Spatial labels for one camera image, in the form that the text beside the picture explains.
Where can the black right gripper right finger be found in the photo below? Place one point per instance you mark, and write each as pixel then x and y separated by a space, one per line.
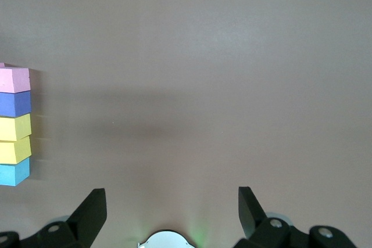
pixel 253 216

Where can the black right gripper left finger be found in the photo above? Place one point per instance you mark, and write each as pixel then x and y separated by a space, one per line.
pixel 84 216

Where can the light blue foam cube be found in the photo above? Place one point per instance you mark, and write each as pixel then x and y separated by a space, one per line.
pixel 13 174

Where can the yellow foam cube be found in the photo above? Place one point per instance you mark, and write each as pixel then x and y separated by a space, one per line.
pixel 14 127
pixel 14 150

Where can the purple foam cube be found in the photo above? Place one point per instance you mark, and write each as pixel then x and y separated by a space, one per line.
pixel 14 104

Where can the pink foam cube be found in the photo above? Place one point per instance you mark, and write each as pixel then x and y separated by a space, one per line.
pixel 14 79

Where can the brown table cover sheet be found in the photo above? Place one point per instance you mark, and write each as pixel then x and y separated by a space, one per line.
pixel 203 71

